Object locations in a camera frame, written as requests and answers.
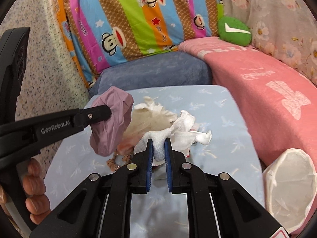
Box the purple cloth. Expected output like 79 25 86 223
90 86 134 157

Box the beige mesh tulle cloth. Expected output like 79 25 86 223
116 96 178 156

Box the white lined trash bin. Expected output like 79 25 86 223
263 148 316 234

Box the person's left hand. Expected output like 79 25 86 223
22 158 51 225

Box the brown patterned cloth scrap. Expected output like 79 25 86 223
106 149 133 173

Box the colourful monkey print pillow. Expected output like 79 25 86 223
53 0 223 88

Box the pink bow print blanket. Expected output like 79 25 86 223
178 37 316 165

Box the blue-grey velvet pillow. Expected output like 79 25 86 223
89 52 212 96

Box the green round plush cushion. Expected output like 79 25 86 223
218 16 252 46

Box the grey floral bedsheet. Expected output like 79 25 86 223
222 0 316 83

